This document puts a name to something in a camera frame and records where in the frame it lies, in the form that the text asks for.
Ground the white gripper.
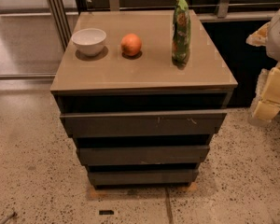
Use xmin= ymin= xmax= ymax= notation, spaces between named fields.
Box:
xmin=246 ymin=8 xmax=280 ymax=121

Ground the drawer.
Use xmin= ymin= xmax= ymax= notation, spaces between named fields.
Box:
xmin=60 ymin=110 xmax=227 ymax=138
xmin=77 ymin=145 xmax=210 ymax=166
xmin=88 ymin=169 xmax=198 ymax=186

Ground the grey drawer cabinet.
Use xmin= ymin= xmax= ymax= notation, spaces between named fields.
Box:
xmin=49 ymin=9 xmax=239 ymax=190

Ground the orange fruit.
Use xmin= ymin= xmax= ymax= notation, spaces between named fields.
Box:
xmin=120 ymin=34 xmax=142 ymax=56

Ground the white bowl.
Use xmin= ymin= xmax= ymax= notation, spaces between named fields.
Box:
xmin=71 ymin=28 xmax=106 ymax=56

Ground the green snack bag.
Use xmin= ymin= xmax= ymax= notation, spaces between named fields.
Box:
xmin=172 ymin=0 xmax=191 ymax=63

